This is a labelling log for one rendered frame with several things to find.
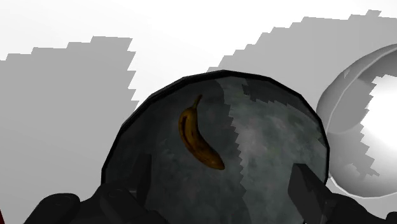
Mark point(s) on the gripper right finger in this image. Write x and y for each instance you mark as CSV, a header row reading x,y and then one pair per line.
x,y
313,192

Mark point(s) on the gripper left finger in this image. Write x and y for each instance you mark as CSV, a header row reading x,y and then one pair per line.
x,y
118,201

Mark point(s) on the dark marbled bowl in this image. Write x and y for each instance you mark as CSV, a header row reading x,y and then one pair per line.
x,y
273,139

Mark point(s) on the white bowl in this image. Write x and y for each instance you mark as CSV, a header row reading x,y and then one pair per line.
x,y
381,124

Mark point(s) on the brown banana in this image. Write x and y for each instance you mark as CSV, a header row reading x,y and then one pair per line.
x,y
195,139

